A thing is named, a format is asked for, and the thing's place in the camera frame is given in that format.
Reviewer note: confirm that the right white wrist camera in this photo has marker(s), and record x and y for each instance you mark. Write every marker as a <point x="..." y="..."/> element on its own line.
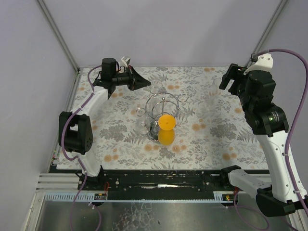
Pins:
<point x="264" y="63"/>

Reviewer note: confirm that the orange plastic wine glass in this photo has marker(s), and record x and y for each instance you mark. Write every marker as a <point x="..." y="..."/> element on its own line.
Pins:
<point x="166" y="134"/>

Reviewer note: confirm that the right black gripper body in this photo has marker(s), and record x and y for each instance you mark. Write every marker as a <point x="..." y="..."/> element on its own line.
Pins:
<point x="235" y="80"/>

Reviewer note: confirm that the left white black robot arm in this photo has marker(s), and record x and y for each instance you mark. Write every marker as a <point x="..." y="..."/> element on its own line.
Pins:
<point x="75" y="131"/>

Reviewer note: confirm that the floral patterned table mat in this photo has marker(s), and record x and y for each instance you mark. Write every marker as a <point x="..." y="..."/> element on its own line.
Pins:
<point x="181" y="121"/>

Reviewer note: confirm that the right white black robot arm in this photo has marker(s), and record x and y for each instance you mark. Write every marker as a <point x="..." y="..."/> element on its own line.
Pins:
<point x="285" y="193"/>

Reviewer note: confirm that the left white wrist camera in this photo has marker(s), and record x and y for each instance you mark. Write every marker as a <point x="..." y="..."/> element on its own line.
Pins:
<point x="126" y="61"/>

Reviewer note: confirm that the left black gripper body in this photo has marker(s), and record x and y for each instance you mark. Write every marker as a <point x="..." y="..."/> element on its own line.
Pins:
<point x="131" y="78"/>

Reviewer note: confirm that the white slotted cable duct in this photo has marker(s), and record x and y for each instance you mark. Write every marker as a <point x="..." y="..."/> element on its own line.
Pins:
<point x="99" y="197"/>

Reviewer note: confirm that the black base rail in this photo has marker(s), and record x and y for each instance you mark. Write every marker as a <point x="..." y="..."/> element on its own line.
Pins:
<point x="165" y="182"/>

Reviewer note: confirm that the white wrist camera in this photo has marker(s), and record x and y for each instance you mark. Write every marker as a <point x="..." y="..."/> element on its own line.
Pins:
<point x="126" y="61"/>
<point x="264" y="63"/>

